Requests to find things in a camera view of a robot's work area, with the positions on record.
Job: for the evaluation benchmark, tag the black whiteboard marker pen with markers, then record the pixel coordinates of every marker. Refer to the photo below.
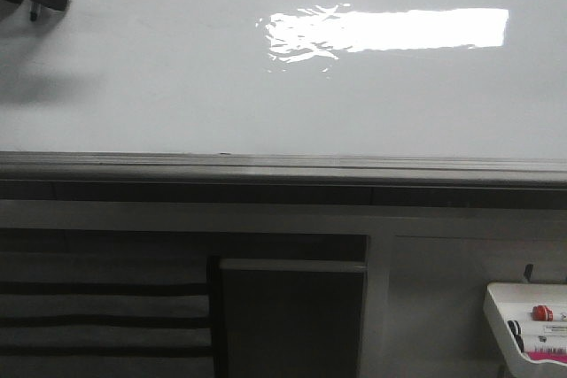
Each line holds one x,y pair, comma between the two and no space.
35,10

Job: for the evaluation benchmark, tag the white whiteboard surface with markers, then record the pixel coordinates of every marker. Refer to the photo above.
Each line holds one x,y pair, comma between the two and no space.
367,78

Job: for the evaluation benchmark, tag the pink whiteboard eraser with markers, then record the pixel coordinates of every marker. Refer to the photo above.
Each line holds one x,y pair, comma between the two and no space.
560,357

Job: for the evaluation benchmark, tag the black striped slatted panel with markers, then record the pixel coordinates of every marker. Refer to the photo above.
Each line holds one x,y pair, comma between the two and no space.
87,315

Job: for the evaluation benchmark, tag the dark panel with white top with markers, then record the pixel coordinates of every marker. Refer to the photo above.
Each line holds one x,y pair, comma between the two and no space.
293,323

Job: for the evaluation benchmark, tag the black capped marker in tray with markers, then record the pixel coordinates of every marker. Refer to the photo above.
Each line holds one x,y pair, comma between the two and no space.
539,336

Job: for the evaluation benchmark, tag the white plastic marker tray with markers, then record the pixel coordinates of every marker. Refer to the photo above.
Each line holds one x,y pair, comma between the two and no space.
514,301

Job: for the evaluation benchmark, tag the red capped marker in tray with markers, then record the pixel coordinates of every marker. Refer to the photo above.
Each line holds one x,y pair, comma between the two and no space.
549,313

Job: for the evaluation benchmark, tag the grey whiteboard ledge rail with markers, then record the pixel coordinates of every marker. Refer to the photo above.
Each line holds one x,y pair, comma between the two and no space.
535,184

